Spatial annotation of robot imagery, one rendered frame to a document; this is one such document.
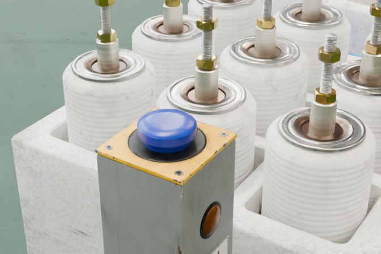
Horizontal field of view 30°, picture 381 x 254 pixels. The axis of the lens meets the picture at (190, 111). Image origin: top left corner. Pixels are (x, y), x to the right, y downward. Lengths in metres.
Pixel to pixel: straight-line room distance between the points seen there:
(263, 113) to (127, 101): 0.14
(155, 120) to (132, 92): 0.23
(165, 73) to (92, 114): 0.12
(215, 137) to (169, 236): 0.07
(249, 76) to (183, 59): 0.09
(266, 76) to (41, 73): 0.66
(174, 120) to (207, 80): 0.18
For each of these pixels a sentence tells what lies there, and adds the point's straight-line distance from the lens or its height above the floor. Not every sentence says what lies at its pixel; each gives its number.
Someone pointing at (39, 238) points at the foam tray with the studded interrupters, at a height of 0.06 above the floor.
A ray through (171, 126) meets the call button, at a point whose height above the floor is 0.33.
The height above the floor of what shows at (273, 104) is 0.21.
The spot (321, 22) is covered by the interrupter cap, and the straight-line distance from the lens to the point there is 0.84.
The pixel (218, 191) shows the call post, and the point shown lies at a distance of 0.49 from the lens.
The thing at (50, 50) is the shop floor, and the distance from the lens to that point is 1.40.
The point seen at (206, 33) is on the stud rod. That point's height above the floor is 0.32.
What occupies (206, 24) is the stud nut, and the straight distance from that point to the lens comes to 0.63.
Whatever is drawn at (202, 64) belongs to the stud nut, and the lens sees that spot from 0.65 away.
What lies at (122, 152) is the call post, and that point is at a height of 0.31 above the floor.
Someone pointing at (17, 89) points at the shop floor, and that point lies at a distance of 1.27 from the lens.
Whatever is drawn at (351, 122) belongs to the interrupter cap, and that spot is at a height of 0.25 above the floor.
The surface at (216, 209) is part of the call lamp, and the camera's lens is 0.49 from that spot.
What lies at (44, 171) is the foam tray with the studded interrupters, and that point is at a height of 0.15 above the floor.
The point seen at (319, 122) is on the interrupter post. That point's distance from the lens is 0.61.
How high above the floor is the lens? 0.57
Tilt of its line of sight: 29 degrees down
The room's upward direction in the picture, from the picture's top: straight up
